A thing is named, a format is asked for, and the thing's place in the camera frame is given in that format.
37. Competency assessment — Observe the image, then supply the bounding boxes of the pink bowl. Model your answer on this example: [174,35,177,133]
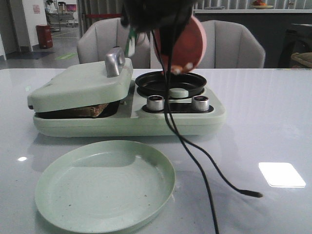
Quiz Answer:
[154,16,207,71]

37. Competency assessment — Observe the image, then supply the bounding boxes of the red trash bin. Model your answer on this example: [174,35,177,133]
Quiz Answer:
[36,25,53,49]

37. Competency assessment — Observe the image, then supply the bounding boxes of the black cable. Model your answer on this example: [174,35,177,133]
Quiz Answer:
[151,9,264,234]

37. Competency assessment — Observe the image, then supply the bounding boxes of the black round frying pan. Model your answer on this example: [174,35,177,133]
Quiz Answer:
[136,71,207,98]

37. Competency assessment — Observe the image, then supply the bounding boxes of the green circuit board camera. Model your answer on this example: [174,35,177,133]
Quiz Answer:
[124,27,137,58]

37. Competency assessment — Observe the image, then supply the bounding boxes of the beige armchair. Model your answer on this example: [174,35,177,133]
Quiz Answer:
[197,20,266,69]
[77,18,150,69]

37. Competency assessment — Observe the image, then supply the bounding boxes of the light green round plate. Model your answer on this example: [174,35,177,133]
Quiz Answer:
[35,140,176,234]

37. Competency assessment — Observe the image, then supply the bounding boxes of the silver control knob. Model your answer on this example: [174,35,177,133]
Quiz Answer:
[191,96,210,112]
[146,95,164,111]

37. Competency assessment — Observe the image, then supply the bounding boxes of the dark kitchen counter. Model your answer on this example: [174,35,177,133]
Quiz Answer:
[195,9,312,68]

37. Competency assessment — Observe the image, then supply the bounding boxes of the green breakfast maker base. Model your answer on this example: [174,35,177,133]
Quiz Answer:
[33,81,226,137]

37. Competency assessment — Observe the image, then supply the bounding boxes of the left beige armchair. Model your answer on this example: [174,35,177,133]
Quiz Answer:
[77,18,150,69]

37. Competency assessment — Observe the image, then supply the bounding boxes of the shrimp pieces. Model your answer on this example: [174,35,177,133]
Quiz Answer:
[171,62,194,75]

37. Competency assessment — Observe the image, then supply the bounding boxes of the fruit bowl on counter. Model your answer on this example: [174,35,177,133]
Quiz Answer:
[251,0,274,9]

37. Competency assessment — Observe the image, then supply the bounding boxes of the green breakfast maker lid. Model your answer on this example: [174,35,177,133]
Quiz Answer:
[27,47,133,113]

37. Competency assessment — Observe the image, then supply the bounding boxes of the left silver control knob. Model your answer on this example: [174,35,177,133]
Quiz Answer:
[146,95,164,111]

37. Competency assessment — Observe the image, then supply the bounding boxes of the right silver control knob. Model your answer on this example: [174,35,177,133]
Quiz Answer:
[191,96,210,112]

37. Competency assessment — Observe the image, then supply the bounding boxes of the right beige armchair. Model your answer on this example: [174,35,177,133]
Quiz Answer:
[197,20,266,69]

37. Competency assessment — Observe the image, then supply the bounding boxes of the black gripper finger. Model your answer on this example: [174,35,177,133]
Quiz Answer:
[159,9,192,56]

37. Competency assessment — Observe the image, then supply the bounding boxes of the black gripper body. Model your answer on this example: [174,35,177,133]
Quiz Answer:
[120,0,196,32]

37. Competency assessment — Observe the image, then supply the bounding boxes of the green pan handle knob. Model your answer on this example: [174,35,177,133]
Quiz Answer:
[169,88,189,99]

